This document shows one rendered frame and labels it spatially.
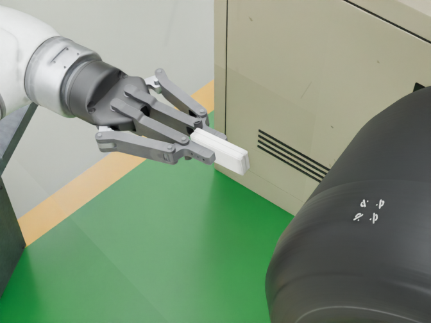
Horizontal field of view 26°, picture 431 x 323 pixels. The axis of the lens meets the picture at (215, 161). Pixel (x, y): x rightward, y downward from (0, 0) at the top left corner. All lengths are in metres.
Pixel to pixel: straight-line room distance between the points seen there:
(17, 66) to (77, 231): 1.30
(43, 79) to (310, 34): 0.82
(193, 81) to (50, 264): 0.68
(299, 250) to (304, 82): 1.07
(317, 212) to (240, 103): 1.27
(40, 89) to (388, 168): 0.46
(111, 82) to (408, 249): 0.46
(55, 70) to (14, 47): 0.06
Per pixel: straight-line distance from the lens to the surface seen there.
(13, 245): 2.34
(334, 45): 1.83
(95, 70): 1.12
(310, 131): 2.08
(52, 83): 1.13
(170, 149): 1.05
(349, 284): 0.86
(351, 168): 0.94
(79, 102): 1.11
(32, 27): 1.18
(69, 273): 2.37
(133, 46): 2.75
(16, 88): 1.17
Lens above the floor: 2.11
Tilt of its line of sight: 57 degrees down
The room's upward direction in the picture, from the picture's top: straight up
